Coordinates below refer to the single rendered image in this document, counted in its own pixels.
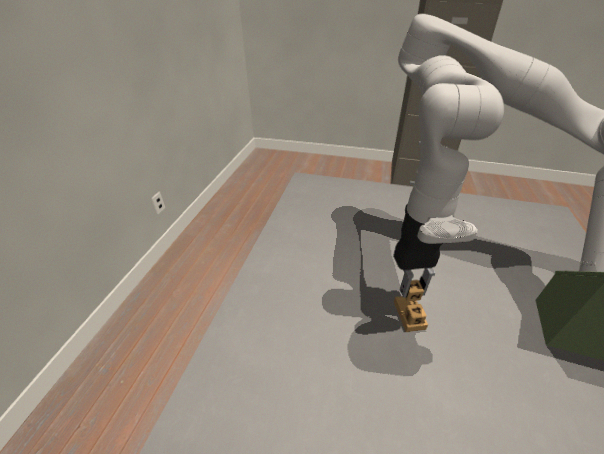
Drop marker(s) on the small wooden tray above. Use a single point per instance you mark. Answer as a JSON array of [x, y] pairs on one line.
[[401, 304]]

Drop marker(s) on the wooden number cube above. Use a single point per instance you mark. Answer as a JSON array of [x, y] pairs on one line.
[[415, 314], [416, 291]]

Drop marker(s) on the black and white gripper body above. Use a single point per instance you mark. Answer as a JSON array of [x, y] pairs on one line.
[[441, 228]]

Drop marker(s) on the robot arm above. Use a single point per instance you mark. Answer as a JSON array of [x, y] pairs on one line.
[[460, 110]]

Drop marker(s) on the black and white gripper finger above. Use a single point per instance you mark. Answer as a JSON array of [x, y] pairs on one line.
[[426, 278], [405, 284]]

